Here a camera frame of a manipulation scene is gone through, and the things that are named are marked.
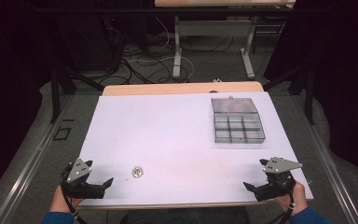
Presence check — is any aluminium floor rail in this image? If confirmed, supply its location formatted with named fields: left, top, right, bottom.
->
left=290, top=93, right=358, bottom=224
left=0, top=93, right=76, bottom=224

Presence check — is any black horizontal frame bar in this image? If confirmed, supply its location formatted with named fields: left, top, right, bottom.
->
left=32, top=7, right=295, bottom=16

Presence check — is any clear plastic compartment box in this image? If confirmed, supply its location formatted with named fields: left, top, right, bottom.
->
left=211, top=96, right=267, bottom=145

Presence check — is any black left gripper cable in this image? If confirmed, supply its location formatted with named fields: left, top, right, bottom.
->
left=60, top=163, right=90, bottom=224

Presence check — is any background desk with white legs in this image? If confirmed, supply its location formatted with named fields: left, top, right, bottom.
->
left=154, top=0, right=296, bottom=81

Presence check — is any small metal screw part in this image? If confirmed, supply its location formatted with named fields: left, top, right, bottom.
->
left=131, top=166, right=145, bottom=179

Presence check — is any light wooden table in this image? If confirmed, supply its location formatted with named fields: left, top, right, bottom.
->
left=77, top=80, right=315, bottom=211

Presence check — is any bundle of black floor cables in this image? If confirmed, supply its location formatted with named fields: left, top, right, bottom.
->
left=103, top=17, right=176, bottom=86

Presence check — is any black curtain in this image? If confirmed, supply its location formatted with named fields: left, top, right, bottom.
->
left=262, top=0, right=358, bottom=188
left=0, top=0, right=55, bottom=208

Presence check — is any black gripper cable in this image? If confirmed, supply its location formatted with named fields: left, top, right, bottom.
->
left=60, top=163, right=90, bottom=224
left=265, top=174, right=296, bottom=224

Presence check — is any black metal stand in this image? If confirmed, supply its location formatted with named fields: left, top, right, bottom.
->
left=261, top=60, right=316, bottom=126
left=49, top=60, right=105, bottom=124

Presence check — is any person's right hand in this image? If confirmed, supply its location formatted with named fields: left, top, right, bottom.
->
left=274, top=181, right=309, bottom=217

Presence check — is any white floor cable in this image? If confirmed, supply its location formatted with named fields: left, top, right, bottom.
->
left=125, top=15, right=197, bottom=83

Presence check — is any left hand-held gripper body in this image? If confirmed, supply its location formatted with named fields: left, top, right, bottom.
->
left=62, top=158, right=105, bottom=200

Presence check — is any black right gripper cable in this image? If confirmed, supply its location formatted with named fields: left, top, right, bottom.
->
left=265, top=174, right=296, bottom=224

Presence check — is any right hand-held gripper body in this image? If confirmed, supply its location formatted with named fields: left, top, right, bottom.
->
left=254, top=156, right=304, bottom=203

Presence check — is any white table mat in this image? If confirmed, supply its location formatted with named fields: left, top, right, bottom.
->
left=77, top=91, right=314, bottom=208

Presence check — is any person's left hand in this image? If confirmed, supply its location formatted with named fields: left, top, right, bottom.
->
left=49, top=185, right=84, bottom=215

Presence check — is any black equipment cabinet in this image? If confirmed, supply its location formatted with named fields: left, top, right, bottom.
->
left=55, top=13, right=124, bottom=72

